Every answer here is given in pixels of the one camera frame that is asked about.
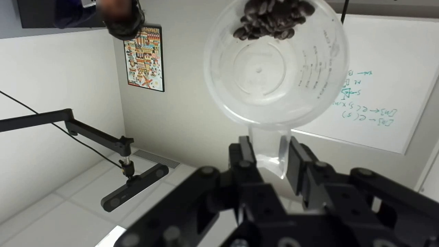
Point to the white wall whiteboard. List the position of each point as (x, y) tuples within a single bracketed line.
[(393, 69)]

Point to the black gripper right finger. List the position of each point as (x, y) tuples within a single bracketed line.
[(371, 209)]

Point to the colourful framed wall poster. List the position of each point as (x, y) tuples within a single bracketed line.
[(144, 59)]

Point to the dark wall monitor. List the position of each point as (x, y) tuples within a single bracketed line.
[(68, 14)]

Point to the clear plastic measuring jar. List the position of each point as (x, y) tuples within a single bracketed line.
[(273, 87)]

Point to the coffee beans in jar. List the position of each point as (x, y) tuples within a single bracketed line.
[(275, 18)]

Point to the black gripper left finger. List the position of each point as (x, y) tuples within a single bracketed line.
[(185, 216)]

